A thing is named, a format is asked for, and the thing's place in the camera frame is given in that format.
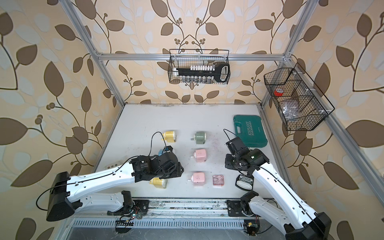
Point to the green plastic tool case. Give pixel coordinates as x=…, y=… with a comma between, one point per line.
x=250, y=130

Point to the black wire basket right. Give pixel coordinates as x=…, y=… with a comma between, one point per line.
x=315, y=107

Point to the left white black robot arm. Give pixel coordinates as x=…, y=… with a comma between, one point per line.
x=70, y=194

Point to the black socket holder rail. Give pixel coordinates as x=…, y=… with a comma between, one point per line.
x=217, y=73

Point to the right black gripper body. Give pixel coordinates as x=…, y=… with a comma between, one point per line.
x=231, y=161

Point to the white button control box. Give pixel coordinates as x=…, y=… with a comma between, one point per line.
x=111, y=166

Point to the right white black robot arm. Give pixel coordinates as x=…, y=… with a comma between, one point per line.
x=264, y=172

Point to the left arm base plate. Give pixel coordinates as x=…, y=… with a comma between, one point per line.
x=139, y=207

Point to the pink tray bottom row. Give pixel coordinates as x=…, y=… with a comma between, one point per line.
x=218, y=180

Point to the clear plastic bag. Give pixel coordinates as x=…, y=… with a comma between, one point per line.
x=291, y=109

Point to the black socket rail on table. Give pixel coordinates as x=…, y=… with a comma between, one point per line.
x=244, y=183

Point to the aluminium front rail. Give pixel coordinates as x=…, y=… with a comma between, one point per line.
x=189, y=208

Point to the yellow sharpener top row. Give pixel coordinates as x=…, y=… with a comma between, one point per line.
x=170, y=136

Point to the pink sharpener row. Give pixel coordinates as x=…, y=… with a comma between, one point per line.
x=200, y=155
x=198, y=179

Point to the black wire basket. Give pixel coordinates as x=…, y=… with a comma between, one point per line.
x=192, y=57
x=315, y=107

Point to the pink sharpener bottom row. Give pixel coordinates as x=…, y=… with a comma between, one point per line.
x=198, y=179

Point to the black wire basket back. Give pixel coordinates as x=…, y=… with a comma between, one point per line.
x=192, y=57

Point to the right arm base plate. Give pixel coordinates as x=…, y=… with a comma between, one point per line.
x=236, y=208

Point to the green pencil sharpener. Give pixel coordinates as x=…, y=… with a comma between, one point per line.
x=199, y=138

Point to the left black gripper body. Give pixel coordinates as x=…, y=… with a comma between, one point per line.
x=175, y=171

